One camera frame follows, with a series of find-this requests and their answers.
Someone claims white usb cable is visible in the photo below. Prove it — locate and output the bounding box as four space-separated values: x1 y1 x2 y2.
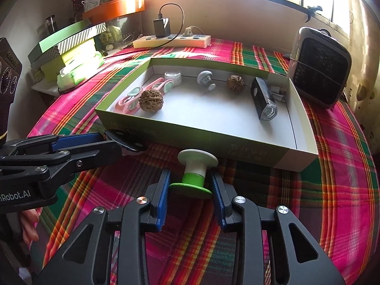
270 86 288 103

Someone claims small brown walnut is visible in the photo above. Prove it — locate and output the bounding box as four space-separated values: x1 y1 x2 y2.
226 75 246 92

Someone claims black charger cable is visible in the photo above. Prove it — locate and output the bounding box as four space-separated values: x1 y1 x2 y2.
159 4 185 39

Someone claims grey space heater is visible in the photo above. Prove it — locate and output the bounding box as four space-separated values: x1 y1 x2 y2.
289 26 353 109

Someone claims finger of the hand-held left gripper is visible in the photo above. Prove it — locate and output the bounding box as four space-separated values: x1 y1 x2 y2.
0 141 123 182
0 133 104 167

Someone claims black metal cup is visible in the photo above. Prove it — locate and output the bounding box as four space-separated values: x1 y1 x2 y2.
44 15 58 34

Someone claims white round jar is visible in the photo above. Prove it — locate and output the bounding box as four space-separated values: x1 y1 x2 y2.
164 70 182 87

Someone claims green tissue pack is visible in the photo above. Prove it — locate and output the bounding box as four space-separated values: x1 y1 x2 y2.
56 52 105 89

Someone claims white power strip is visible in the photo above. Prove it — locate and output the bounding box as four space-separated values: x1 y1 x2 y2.
133 34 212 49

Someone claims green white spool holder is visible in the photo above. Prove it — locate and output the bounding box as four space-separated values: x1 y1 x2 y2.
169 149 219 200

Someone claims large brown walnut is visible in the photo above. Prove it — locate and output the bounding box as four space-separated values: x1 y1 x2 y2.
139 89 165 113

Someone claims heart print curtain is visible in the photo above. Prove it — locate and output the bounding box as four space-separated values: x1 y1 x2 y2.
344 0 380 155

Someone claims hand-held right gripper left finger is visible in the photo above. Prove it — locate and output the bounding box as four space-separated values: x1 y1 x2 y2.
37 168 172 285

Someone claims white black oval device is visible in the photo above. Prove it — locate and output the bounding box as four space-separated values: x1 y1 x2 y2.
104 129 149 156

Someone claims green cardboard box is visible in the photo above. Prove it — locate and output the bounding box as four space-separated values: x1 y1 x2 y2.
95 57 319 173

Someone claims black charger adapter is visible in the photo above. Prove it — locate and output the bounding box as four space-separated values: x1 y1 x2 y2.
153 18 171 38

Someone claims striped gift box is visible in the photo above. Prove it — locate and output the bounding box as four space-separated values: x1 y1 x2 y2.
58 22 107 55

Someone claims green flat box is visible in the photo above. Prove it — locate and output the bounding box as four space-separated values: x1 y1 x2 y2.
28 19 92 61

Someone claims pink green plaid tablecloth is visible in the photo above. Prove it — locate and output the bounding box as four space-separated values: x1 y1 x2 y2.
27 37 375 285

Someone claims orange box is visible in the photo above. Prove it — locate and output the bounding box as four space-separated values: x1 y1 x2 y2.
82 0 145 24

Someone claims black bike light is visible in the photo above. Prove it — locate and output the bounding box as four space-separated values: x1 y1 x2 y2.
250 77 278 122

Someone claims person's left hand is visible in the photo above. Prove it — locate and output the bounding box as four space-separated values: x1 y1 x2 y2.
19 209 40 245

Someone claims black patterned box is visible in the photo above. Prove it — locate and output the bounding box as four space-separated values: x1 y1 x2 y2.
0 37 23 143

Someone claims pink plastic clip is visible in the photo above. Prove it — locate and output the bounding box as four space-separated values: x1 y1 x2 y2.
116 86 143 114
147 77 176 95

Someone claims black window latch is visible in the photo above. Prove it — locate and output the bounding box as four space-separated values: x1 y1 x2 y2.
306 5 323 23

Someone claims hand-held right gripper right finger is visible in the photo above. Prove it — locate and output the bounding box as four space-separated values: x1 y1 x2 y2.
210 171 346 285

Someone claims white side shelf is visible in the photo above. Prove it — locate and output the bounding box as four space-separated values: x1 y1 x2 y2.
31 80 64 97

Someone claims white suction knob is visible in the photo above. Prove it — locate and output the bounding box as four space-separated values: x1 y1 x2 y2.
197 70 217 91

